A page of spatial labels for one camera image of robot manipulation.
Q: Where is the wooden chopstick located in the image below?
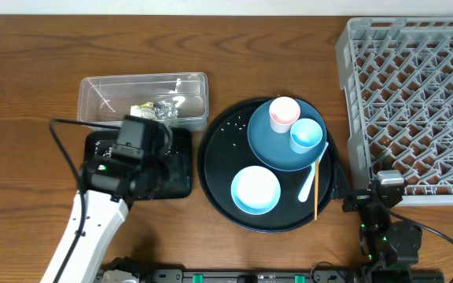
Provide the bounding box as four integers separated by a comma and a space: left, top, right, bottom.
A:
314, 158, 320, 220

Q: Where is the light blue spoon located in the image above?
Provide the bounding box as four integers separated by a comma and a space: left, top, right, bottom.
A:
298, 164, 316, 202

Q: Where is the light blue cup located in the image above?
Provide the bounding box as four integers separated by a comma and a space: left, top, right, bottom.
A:
289, 118, 323, 154

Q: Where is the dark blue plate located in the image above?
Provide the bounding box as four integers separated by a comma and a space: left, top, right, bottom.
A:
247, 99, 327, 171

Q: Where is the light blue bowl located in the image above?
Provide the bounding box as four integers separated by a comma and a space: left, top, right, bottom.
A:
230, 166, 281, 215

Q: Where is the pink cup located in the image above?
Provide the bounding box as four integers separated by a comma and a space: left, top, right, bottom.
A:
269, 97, 300, 134

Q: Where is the foil wrapper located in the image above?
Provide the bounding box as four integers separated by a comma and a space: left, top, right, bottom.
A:
153, 98, 179, 120

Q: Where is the yellow green snack wrapper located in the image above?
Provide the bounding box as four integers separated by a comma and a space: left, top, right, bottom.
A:
139, 102, 154, 108

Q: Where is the white paper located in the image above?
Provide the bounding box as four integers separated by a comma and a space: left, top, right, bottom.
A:
130, 105, 158, 120

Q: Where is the pile of white rice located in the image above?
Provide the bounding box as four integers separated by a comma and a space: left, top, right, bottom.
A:
94, 140, 113, 158

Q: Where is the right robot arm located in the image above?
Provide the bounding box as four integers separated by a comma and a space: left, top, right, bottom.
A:
332, 164, 427, 283

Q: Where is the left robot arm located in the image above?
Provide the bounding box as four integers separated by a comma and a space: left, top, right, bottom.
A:
41, 156, 157, 283

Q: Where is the grey dishwasher rack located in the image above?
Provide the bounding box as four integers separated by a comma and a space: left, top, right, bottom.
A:
335, 17, 453, 206

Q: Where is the round black tray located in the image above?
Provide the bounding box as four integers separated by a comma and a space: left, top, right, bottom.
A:
197, 97, 340, 234

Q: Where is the black rectangular tray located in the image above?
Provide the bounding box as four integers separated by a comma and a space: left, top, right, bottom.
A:
79, 128, 193, 204

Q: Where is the clear plastic bin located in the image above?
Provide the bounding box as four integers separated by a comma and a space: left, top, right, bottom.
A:
77, 72, 209, 131

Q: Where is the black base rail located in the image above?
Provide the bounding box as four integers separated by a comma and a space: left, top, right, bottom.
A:
94, 268, 446, 283

